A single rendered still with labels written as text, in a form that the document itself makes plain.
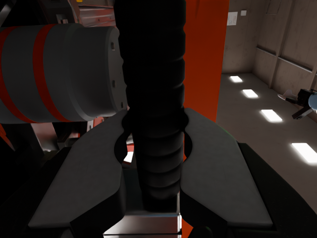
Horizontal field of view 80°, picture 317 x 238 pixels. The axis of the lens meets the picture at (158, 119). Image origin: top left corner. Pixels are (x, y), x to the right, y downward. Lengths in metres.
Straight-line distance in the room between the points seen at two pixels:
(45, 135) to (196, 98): 0.57
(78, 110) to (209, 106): 0.62
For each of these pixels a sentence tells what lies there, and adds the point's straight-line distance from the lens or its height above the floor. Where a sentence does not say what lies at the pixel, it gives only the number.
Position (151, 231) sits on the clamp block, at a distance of 0.17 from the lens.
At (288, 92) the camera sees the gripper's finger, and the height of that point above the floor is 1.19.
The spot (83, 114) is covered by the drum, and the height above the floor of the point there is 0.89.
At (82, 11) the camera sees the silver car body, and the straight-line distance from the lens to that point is 0.89.
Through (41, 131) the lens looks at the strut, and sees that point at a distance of 0.39.
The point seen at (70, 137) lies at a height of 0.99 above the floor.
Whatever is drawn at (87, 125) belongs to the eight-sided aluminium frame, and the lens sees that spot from 0.55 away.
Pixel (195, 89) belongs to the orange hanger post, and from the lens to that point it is 0.77.
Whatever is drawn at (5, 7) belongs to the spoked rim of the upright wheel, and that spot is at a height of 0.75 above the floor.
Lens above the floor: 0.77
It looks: 30 degrees up
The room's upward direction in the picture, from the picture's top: 177 degrees clockwise
